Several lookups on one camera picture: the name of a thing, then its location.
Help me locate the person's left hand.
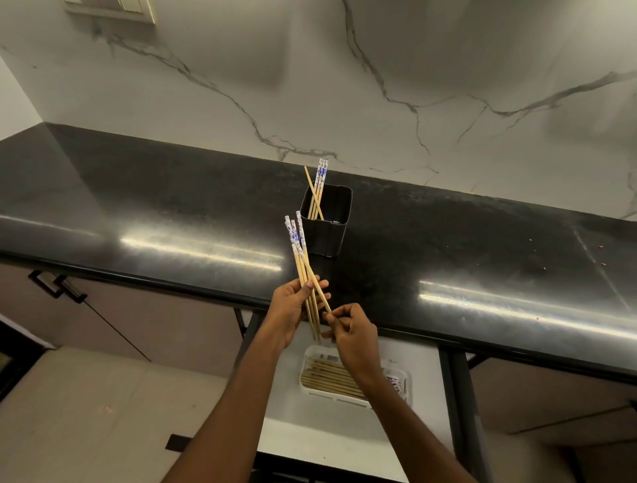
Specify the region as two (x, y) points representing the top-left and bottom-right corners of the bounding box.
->
(259, 279), (331, 352)

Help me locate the person's right hand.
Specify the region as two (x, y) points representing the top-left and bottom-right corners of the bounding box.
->
(321, 303), (387, 385)

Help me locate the person's right forearm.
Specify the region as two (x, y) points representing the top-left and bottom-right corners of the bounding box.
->
(362, 371), (479, 483)

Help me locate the person's left forearm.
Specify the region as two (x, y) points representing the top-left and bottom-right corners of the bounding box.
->
(161, 332), (288, 483)

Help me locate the black square utensil holder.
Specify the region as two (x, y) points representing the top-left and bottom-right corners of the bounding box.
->
(300, 183), (353, 259)

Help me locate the pile of wooden chopsticks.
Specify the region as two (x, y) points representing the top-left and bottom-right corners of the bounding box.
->
(301, 356), (405, 400)

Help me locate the white plastic tray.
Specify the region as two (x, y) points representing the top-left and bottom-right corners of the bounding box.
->
(299, 344), (410, 410)

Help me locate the beige cabinet door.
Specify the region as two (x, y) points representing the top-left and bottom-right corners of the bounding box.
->
(0, 261), (246, 377)

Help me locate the black metal frame leg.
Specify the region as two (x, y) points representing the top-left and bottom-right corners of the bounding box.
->
(233, 308), (265, 368)
(438, 347), (491, 483)

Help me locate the black cabinet handle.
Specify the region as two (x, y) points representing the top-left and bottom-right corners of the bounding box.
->
(28, 270), (88, 305)

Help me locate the white wall switch plate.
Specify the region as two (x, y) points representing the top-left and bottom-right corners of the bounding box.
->
(62, 0), (156, 25)

